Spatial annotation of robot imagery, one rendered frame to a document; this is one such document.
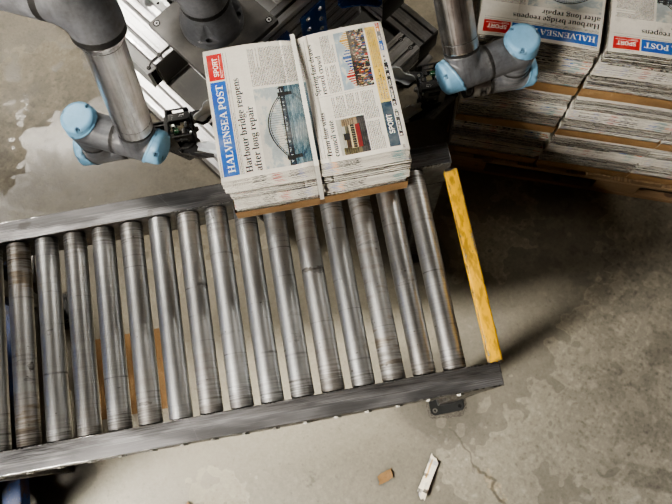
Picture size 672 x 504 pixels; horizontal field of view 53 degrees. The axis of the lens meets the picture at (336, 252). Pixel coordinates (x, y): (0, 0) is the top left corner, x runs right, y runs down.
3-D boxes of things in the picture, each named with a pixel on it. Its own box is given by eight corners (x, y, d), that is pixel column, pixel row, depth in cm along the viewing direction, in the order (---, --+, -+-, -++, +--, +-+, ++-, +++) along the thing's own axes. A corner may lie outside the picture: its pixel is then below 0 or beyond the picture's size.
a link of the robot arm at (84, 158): (71, 158, 150) (86, 172, 158) (120, 150, 150) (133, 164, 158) (68, 126, 152) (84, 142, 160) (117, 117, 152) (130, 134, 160)
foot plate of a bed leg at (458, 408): (460, 369, 220) (460, 369, 219) (470, 414, 216) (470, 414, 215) (419, 377, 220) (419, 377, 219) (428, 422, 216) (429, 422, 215)
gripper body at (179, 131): (193, 135, 150) (139, 144, 150) (202, 151, 158) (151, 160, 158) (189, 104, 152) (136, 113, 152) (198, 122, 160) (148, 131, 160)
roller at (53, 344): (61, 236, 158) (52, 230, 153) (76, 444, 145) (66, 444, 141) (40, 240, 158) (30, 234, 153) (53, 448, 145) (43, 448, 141)
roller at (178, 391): (172, 216, 158) (166, 209, 153) (196, 422, 146) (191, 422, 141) (151, 220, 158) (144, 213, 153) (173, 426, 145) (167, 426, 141)
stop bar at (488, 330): (457, 169, 152) (458, 166, 150) (503, 362, 141) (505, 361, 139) (443, 172, 152) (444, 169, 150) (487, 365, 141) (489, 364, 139)
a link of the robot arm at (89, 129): (114, 107, 140) (132, 130, 151) (65, 94, 142) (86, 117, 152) (100, 141, 139) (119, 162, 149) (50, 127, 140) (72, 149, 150)
